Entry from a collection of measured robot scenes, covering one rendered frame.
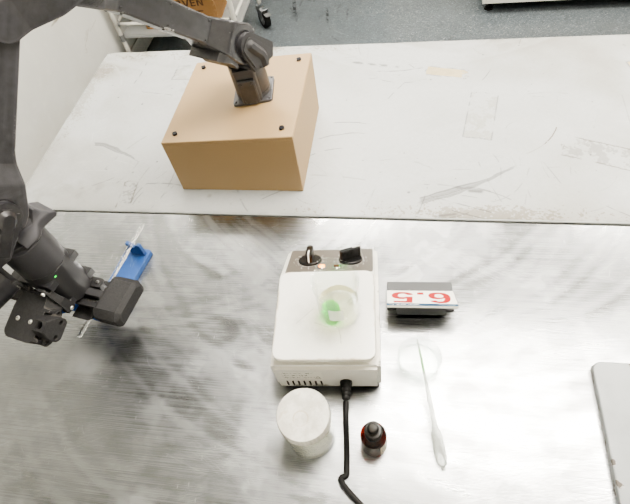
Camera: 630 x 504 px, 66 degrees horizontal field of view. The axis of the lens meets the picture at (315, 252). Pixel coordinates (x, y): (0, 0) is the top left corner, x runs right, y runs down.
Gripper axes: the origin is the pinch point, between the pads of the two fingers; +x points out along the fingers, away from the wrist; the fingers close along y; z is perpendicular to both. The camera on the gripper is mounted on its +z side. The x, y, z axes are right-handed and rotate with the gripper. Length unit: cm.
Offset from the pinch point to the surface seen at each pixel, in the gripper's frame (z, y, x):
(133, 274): -7.8, 1.0, 3.0
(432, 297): -13.5, 45.4, 2.0
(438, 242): -24, 45, 4
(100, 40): -158, -137, 68
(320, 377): 1.7, 34.5, -0.4
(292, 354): 1.3, 31.6, -4.8
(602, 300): -19, 67, 4
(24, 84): -100, -126, 50
